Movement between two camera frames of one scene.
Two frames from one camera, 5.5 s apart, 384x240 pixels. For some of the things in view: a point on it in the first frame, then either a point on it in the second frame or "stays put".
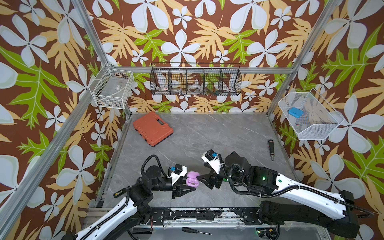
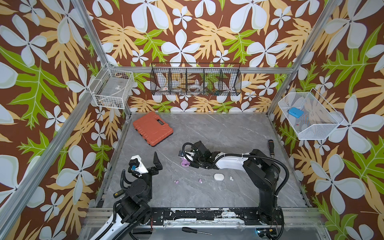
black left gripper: x=178 y=190 → x=153 y=172
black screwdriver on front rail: x=189 y=230 stays put
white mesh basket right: x=310 y=116 stays put
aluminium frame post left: x=97 y=40 stays put
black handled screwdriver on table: x=271 y=148 stays put
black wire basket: x=196 y=79 stays put
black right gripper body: x=213 y=178 → x=190 y=154
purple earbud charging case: x=192 y=181 → x=184 y=163
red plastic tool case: x=152 y=128 stays put
